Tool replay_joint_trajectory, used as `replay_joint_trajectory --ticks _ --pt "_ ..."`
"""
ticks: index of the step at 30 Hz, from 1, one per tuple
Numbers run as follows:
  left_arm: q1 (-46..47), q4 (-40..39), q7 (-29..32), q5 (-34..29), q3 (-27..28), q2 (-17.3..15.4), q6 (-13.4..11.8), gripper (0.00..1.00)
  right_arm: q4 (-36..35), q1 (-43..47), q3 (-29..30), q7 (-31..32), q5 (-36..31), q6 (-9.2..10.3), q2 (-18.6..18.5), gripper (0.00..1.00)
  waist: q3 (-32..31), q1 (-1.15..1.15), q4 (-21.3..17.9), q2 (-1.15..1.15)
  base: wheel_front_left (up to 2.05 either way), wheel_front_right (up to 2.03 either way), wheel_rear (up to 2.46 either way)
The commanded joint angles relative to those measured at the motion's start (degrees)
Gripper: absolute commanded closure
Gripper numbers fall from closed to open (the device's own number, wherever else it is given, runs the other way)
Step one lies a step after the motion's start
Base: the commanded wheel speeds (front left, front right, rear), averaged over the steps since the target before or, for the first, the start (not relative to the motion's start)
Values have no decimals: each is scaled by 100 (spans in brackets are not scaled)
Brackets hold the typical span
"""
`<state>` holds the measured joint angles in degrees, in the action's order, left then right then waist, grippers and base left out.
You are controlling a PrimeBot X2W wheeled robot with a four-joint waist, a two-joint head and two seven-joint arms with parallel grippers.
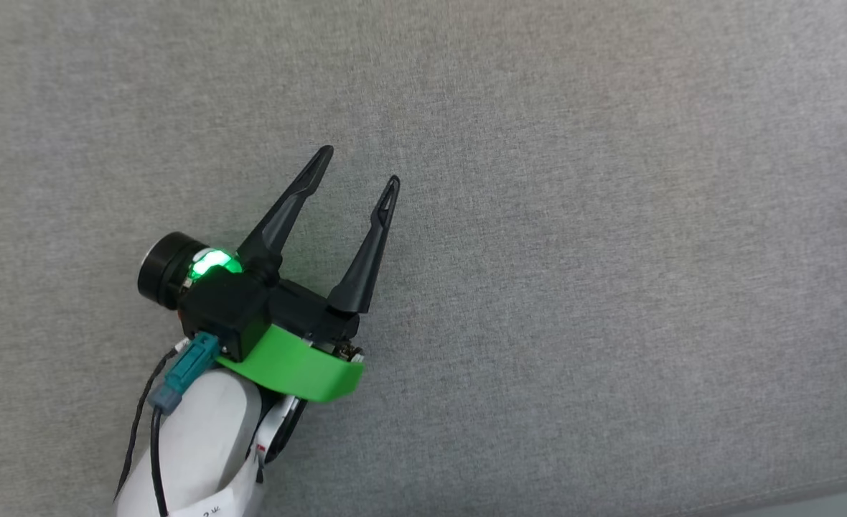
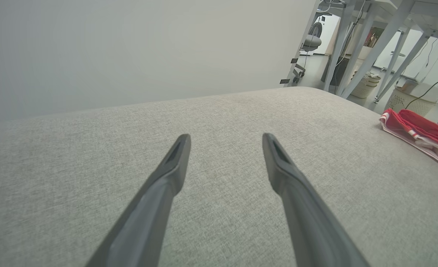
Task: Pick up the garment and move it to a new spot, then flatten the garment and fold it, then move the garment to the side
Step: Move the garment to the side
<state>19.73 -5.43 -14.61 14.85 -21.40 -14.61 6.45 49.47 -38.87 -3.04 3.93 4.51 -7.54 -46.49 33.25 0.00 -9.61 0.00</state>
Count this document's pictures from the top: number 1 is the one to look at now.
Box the thick black camera cable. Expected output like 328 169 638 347
149 406 173 517

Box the teal cable connector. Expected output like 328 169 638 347
146 331 222 416

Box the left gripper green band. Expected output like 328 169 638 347
136 144 401 403

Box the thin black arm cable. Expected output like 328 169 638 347
113 343 182 505

